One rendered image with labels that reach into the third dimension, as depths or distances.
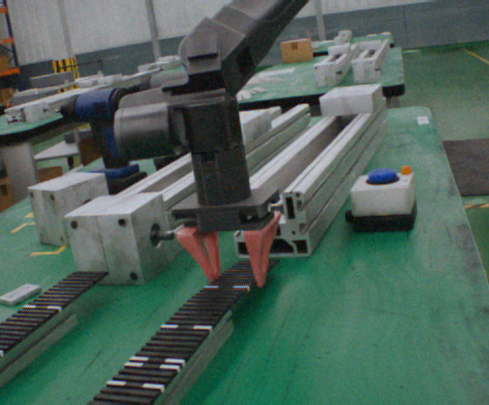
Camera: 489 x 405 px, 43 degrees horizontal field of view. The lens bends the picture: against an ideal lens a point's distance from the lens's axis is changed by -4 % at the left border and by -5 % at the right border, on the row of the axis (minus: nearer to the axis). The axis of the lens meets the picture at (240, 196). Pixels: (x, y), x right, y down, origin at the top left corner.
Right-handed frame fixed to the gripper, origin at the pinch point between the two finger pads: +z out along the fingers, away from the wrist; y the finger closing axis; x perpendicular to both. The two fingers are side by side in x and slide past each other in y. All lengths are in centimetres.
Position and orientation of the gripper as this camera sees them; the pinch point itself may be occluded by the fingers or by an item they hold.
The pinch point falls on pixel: (237, 278)
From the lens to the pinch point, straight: 71.4
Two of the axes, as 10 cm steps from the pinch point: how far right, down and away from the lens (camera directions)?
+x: -3.4, 2.8, -9.0
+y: -9.3, 0.5, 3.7
